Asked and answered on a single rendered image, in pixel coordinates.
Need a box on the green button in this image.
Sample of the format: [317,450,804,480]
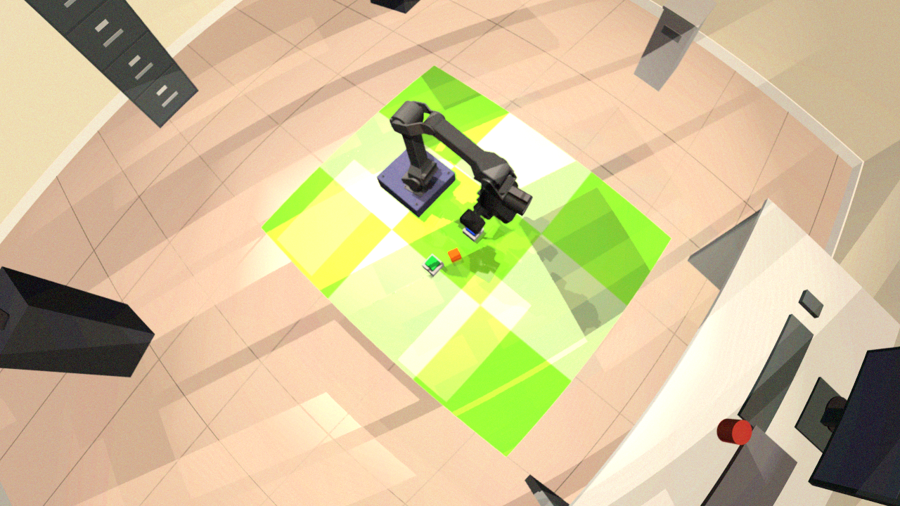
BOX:
[421,253,444,277]

